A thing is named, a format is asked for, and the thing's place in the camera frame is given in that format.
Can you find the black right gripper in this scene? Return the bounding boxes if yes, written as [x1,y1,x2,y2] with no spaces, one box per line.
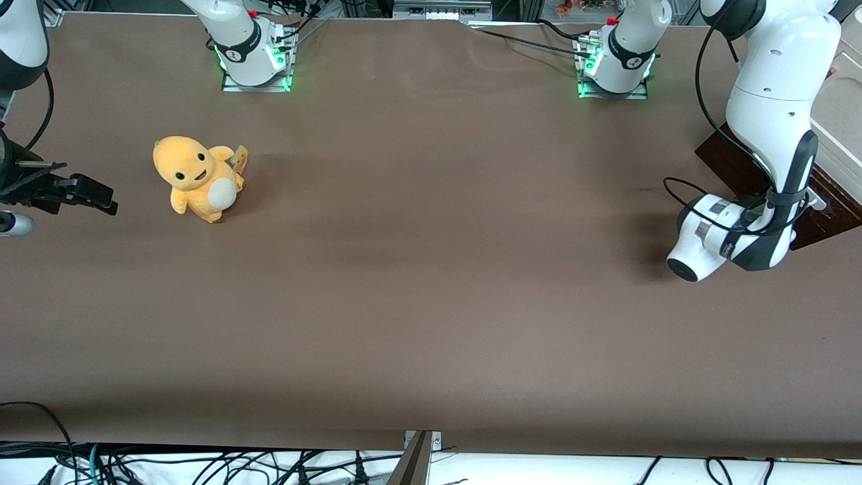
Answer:
[0,129,119,217]

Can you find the white drawer cabinet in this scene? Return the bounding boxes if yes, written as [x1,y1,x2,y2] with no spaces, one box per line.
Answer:
[807,37,862,212]

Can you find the yellow plush toy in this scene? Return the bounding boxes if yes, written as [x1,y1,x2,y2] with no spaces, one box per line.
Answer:
[152,135,249,224]

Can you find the colourful background item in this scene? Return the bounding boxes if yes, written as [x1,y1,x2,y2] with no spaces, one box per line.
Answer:
[554,0,610,20]

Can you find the dark brown wooden board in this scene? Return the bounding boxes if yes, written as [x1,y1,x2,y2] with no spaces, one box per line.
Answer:
[695,123,862,251]

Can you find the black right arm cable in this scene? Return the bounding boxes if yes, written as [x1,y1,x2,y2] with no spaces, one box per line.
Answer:
[24,67,56,152]

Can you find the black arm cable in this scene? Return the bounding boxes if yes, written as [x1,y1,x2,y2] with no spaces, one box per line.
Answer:
[24,67,56,152]
[663,24,810,237]

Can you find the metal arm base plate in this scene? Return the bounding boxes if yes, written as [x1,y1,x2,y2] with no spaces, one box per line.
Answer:
[221,24,297,93]
[574,34,651,100]

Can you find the black looped cable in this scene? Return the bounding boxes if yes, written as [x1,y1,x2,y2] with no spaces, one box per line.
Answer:
[0,401,79,485]

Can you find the black cable bundle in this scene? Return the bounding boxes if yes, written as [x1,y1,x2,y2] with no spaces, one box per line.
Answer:
[268,0,325,42]

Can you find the aluminium frame rack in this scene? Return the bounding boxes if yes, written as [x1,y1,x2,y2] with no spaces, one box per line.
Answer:
[393,0,494,21]

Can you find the grey camera post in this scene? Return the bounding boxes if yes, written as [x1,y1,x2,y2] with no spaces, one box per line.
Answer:
[385,431,433,485]

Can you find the long black table cable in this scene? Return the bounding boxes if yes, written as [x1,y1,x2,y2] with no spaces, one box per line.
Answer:
[470,27,592,57]

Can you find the short curved black cable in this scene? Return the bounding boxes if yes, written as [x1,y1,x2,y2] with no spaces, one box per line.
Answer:
[535,19,588,41]

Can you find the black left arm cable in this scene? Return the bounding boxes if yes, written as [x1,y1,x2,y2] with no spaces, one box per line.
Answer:
[663,24,810,237]

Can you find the black u-shaped cable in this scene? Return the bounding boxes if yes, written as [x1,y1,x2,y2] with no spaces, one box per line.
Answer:
[705,456,736,485]

